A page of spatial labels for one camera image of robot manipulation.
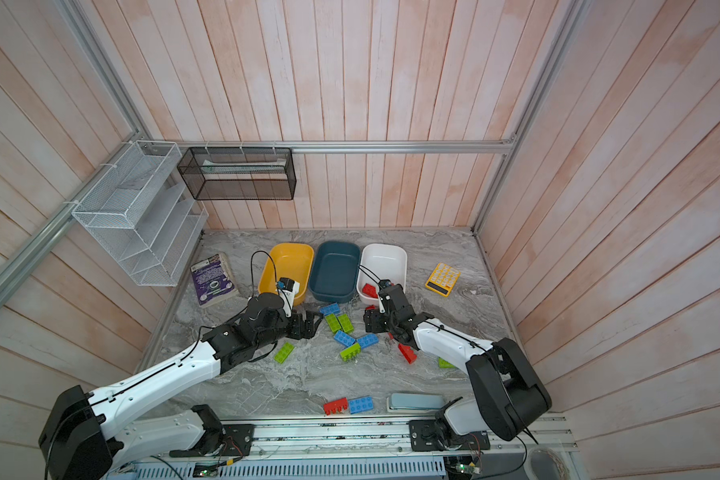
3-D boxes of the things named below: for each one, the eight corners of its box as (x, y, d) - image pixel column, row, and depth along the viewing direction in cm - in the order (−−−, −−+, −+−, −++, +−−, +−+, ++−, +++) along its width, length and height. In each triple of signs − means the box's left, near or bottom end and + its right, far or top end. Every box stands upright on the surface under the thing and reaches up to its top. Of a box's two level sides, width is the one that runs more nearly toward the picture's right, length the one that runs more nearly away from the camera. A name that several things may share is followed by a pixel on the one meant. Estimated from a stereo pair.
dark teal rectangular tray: (309, 304, 101) (307, 295, 96) (315, 250, 116) (314, 240, 112) (359, 304, 101) (360, 295, 96) (359, 250, 116) (359, 240, 112)
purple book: (204, 311, 99) (200, 306, 97) (192, 270, 110) (189, 265, 108) (240, 296, 103) (237, 291, 101) (225, 257, 114) (222, 252, 112)
